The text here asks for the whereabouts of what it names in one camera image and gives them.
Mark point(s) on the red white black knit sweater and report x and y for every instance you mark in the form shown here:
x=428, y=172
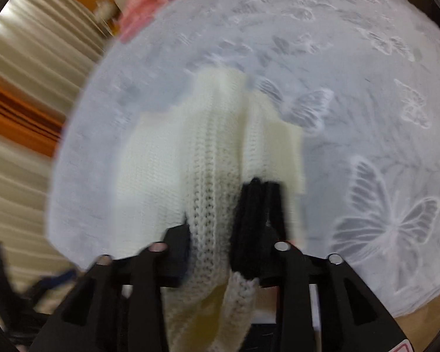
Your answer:
x=205, y=190

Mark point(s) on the grey butterfly bedspread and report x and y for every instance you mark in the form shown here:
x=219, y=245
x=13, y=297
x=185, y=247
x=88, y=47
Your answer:
x=352, y=80

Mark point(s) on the cream curtain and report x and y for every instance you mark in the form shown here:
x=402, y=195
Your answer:
x=40, y=44

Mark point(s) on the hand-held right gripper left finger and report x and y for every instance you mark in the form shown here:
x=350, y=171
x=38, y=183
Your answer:
x=178, y=253

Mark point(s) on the orange curtain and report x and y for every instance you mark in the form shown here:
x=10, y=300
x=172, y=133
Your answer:
x=18, y=106

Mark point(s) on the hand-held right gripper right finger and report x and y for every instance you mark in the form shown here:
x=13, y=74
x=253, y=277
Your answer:
x=273, y=262

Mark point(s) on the light pink cloth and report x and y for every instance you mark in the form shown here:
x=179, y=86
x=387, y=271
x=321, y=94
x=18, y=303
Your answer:
x=127, y=32

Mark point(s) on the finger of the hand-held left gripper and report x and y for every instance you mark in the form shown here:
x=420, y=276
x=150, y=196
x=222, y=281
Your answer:
x=55, y=280

